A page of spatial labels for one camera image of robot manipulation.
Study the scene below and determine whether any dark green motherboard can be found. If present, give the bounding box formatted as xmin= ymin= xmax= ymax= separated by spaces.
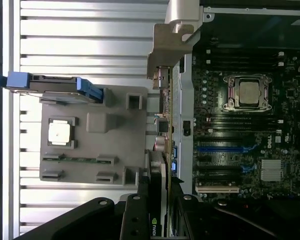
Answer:
xmin=192 ymin=47 xmax=300 ymax=201

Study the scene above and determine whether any metal CPU socket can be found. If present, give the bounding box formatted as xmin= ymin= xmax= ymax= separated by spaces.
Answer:
xmin=222 ymin=74 xmax=273 ymax=112

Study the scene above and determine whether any black expansion slot blue latch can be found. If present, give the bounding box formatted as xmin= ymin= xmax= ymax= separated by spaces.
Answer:
xmin=196 ymin=163 xmax=254 ymax=175

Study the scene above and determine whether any hard disk with blue carrier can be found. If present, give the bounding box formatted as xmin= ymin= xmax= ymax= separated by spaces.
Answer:
xmin=0 ymin=71 xmax=103 ymax=105

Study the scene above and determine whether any green RAM stick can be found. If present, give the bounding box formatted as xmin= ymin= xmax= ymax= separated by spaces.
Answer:
xmin=43 ymin=156 xmax=116 ymax=163

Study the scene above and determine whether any black and silver PC case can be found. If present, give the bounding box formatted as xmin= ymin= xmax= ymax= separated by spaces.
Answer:
xmin=147 ymin=0 xmax=300 ymax=240

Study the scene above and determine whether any white expansion slot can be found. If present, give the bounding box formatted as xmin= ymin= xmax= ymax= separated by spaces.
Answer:
xmin=195 ymin=185 xmax=240 ymax=194

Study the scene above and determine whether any silver CPU seated in socket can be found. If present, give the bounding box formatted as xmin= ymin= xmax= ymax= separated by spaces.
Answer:
xmin=239 ymin=81 xmax=261 ymax=104

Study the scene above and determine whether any loose silver CPU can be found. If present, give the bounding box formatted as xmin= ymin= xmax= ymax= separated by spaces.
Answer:
xmin=47 ymin=121 xmax=71 ymax=145

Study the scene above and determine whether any silver finned chipset heat sink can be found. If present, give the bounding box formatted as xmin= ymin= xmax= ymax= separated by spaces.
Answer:
xmin=261 ymin=159 xmax=283 ymax=181

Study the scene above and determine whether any grey plastic parts rack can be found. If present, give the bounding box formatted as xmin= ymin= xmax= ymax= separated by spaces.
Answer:
xmin=39 ymin=86 xmax=149 ymax=187

